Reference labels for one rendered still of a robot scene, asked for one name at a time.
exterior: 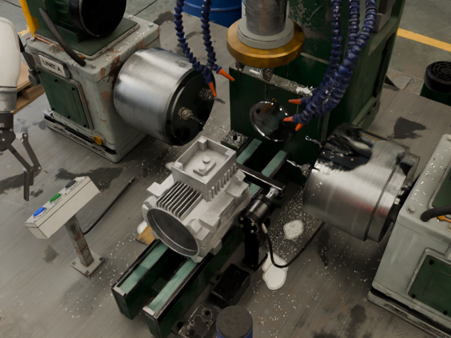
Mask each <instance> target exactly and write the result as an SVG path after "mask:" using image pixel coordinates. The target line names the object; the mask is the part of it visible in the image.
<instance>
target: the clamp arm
mask: <svg viewBox="0 0 451 338"><path fill-rule="evenodd" d="M237 169H240V170H241V171H242V172H243V173H244V174H245V176H246V177H245V178H244V179H245V180H247V181H249V182H251V183H253V184H255V185H257V186H259V187H261V188H263V189H265V190H267V191H269V190H272V188H273V191H276V190H277V191H276V194H277V196H279V197H282V196H283V195H284V193H285V185H284V184H281V183H280V182H277V181H276V180H273V179H271V178H269V177H267V176H265V175H263V174H262V173H261V172H257V171H255V170H252V169H250V168H248V167H246V166H244V165H242V164H240V163H237V162H236V170H237Z"/></svg>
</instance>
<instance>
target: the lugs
mask: <svg viewBox="0 0 451 338"><path fill-rule="evenodd" d="M245 177H246V176H245V174H244V173H243V172H242V171H241V170H240V169H237V170H236V171H235V172H234V173H233V179H234V180H235V181H236V183H237V182H241V181H242V180H243V179H244V178H245ZM156 201H157V199H156V197H155V196H154V195H153V196H149V197H148V198H147V199H146V200H145V201H144V204H145V205H146V206H147V207H148V208H149V209H150V208H153V207H154V205H155V204H156ZM186 227H187V229H188V230H189V231H190V232H191V233H197V232H198V230H200V228H202V226H201V224H200V223H199V222H198V221H197V220H196V219H191V220H190V221H189V222H188V223H187V224H186ZM151 234H152V235H153V236H154V237H155V238H156V239H159V238H158V236H157V235H156V234H155V233H154V232H153V231H151ZM191 259H192V260H193V261H194V262H195V263H196V262H201V260H202V259H203V258H202V257H200V256H195V257H191Z"/></svg>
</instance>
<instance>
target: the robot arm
mask: <svg viewBox="0 0 451 338"><path fill-rule="evenodd" d="M20 68H21V54H20V47H19V37H18V33H17V29H16V27H15V26H14V25H13V23H12V22H11V21H9V20H8V19H6V18H4V17H0V152H4V151H5V150H9V151H10V152H11V153H12V154H13V155H14V156H15V157H16V159H17V160H18V161H19V162H20V163H21V164H22V165H23V166H24V168H25V169H26V170H27V171H23V198H24V199H25V200H26V201H29V200H30V186H33V185H34V172H35V171H38V170H41V169H42V167H41V165H40V163H39V161H38V159H37V157H36V155H35V153H34V151H33V149H32V147H31V145H30V143H29V140H28V134H27V133H26V132H24V131H23V132H21V133H14V130H13V113H11V111H15V110H16V109H17V88H16V87H17V82H18V78H19V75H20ZM16 138H17V139H18V140H19V141H20V142H22V144H23V146H24V148H25V149H26V152H27V153H28V155H29V157H30V159H31V161H32V163H33V166H30V165H29V164H28V163H27V162H26V160H25V159H24V158H23V157H22V156H21V155H20V154H19V152H18V151H17V150H16V149H15V148H14V147H13V146H12V145H11V144H12V143H13V141H14V140H15V139H16Z"/></svg>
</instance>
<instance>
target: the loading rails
mask: <svg viewBox="0 0 451 338"><path fill-rule="evenodd" d="M262 143H263V142H262V141H260V140H258V139H255V138H254V135H252V134H251V135H250V136H249V137H248V138H247V140H246V141H245V142H244V143H243V144H242V145H241V146H240V147H239V148H238V149H237V150H236V162H237V163H240V164H242V165H244V166H246V167H248V168H250V169H252V170H255V171H257V172H258V171H259V170H260V169H261V168H262ZM292 155H293V153H292V152H289V153H286V152H284V151H282V150H279V152H278V153H277V154H276V156H275V157H274V158H273V159H272V160H271V161H270V162H269V163H268V165H267V166H266V167H265V169H264V170H263V171H262V172H261V173H262V174H263V175H265V176H267V177H269V178H271V179H273V180H276V181H277V182H280V183H281V184H284V185H285V186H286V185H287V184H288V182H289V181H290V174H291V164H289V163H287V160H288V159H289V160H290V161H292ZM243 181H244V182H245V183H247V184H249V186H248V187H250V189H249V190H251V191H250V192H251V194H250V195H251V199H250V202H249V204H250V203H251V200H252V199H253V198H254V196H255V195H256V194H263V195H265V196H266V194H267V193H268V191H267V190H265V189H263V188H261V187H259V186H257V185H255V184H253V183H251V182H249V181H247V180H245V179H243ZM287 199H288V196H286V195H283V196H282V197H279V196H277V195H276V196H275V197H274V198H273V200H272V202H273V203H274V205H275V206H276V207H278V208H280V209H281V208H282V207H283V205H284V204H285V203H286V202H287ZM249 204H248V205H249ZM248 205H247V206H248ZM247 206H246V207H247ZM245 209H246V208H245ZM245 209H244V210H245ZM221 241H222V248H221V249H220V250H219V251H218V252H217V254H216V255H213V254H212V253H210V252H209V253H208V254H207V255H206V256H205V257H204V258H203V259H202V260H201V262H196V263H195V262H194V261H193V260H192V259H191V257H190V258H189V259H188V260H187V261H186V262H185V263H184V264H183V265H182V267H181V268H180V269H179V270H178V272H177V273H176V274H175V275H174V276H173V277H172V278H171V279H170V281H169V282H168V281H166V280H167V279H168V277H169V276H170V275H171V274H172V273H173V272H174V271H175V269H176V268H177V267H178V266H179V264H180V263H181V262H182V261H183V260H184V258H185V257H184V256H183V257H182V255H179V253H178V254H176V252H173V250H170V248H167V245H166V246H165V245H164V243H163V242H162V241H161V240H160V239H156V238H155V239H154V240H153V241H152V243H151V244H150V245H149V246H148V247H147V248H146V249H145V250H144V251H143V252H142V253H141V254H140V255H139V256H138V257H137V259H136V260H135V261H134V262H133V263H132V264H131V265H130V266H129V268H128V269H127V270H126V271H125V272H124V273H123V274H122V275H121V276H120V277H119V278H118V279H117V280H116V281H115V282H114V283H113V285H112V286H111V287H110V288H111V291H112V293H113V295H114V298H115V301H116V303H117V305H118V308H119V311H120V312H121V313H122V314H124V315H125V316H126V317H128V318H129V319H131V320H133V319H134V317H135V316H136V315H137V314H138V313H139V312H140V311H141V309H142V308H143V307H144V308H143V311H144V314H145V317H146V321H147V324H148V327H149V330H150V333H151V334H153V336H155V337H157V338H167V337H168V336H169V335H170V333H171V332H172V333H173V334H175V335H176V336H177V337H179V336H178V331H179V330H180V329H181V327H182V326H183V325H184V324H185V322H186V320H184V319H183V317H184V315H185V314H186V313H187V311H188V310H189V309H190V308H191V306H192V305H193V304H194V302H195V301H196V300H197V299H198V297H199V296H200V295H201V293H202V292H203V291H204V290H205V289H206V287H207V286H208V284H210V285H212V286H214V285H215V283H216V282H217V281H218V280H219V279H220V277H221V276H222V274H223V273H222V272H220V269H221V268H222V267H223V265H224V264H225V263H226V262H227V260H228V259H229V258H230V256H231V255H232V254H233V253H234V252H235V250H236V249H237V248H238V246H239V245H240V244H241V243H242V242H244V243H245V233H243V232H242V228H241V227H240V226H239V227H237V226H236V225H232V226H231V228H230V229H229V230H228V232H227V233H226V234H225V235H224V236H223V237H222V239H221ZM152 296H153V297H155V299H154V300H153V301H152V302H151V303H150V304H149V306H148V307H147V306H145V304H146V303H147V302H148V301H149V300H150V299H151V298H152Z"/></svg>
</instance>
